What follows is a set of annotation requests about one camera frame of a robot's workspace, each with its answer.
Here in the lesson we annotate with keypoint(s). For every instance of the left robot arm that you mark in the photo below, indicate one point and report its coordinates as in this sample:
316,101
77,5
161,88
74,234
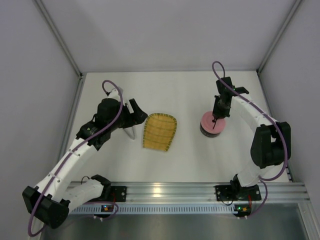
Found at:
50,201

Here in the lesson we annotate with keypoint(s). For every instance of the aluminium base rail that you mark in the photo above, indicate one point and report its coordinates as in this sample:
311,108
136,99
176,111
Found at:
204,192

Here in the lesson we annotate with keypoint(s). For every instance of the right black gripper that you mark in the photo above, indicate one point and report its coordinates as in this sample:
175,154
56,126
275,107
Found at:
219,113

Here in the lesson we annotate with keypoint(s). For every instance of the left black base bracket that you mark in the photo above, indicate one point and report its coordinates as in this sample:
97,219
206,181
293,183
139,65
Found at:
118,194

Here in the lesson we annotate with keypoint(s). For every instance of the green bamboo tray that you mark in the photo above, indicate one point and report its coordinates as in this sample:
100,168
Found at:
159,131

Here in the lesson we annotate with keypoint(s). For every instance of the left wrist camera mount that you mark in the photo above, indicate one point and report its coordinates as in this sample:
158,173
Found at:
115,94

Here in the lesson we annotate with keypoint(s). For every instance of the right black base bracket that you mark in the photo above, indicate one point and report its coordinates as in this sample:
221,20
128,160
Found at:
228,193

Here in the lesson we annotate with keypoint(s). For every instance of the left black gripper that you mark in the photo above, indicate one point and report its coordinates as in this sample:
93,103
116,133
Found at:
132,117

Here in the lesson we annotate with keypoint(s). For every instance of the pink round lid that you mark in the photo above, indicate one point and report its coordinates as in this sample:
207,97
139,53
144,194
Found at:
211,124

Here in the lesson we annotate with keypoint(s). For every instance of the black base bracket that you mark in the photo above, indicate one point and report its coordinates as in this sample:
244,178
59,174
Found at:
228,193
118,194

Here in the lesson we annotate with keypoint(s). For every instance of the steel lunch box bowl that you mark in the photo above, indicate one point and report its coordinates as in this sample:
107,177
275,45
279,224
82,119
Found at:
208,134

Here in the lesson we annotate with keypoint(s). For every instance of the slotted cable duct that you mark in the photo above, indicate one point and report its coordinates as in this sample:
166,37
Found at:
153,209

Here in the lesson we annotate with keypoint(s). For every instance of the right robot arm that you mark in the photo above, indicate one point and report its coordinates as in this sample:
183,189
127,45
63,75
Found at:
271,145

